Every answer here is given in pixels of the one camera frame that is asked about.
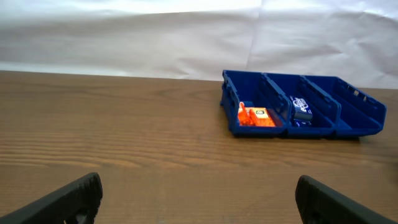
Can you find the blue tray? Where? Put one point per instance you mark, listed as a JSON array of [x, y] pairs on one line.
[[311, 130]]

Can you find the orange candy box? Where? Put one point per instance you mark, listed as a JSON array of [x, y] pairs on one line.
[[243, 116], [262, 119]]

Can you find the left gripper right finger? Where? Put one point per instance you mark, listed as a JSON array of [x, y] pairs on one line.
[[329, 208]]

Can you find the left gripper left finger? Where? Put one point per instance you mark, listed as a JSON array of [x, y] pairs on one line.
[[62, 205]]

